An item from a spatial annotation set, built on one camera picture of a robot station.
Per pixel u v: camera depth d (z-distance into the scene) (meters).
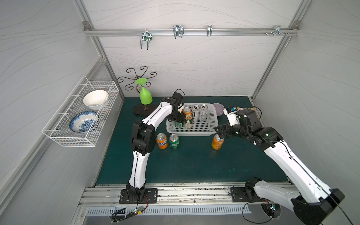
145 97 0.93
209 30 0.80
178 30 0.76
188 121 0.93
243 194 0.73
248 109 1.07
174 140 0.84
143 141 0.55
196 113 0.97
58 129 0.57
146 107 1.10
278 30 0.77
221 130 0.64
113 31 0.79
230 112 0.63
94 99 0.74
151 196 0.74
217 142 0.84
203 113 0.96
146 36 0.78
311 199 0.39
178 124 0.98
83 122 0.65
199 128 1.01
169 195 0.75
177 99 0.78
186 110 0.98
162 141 0.84
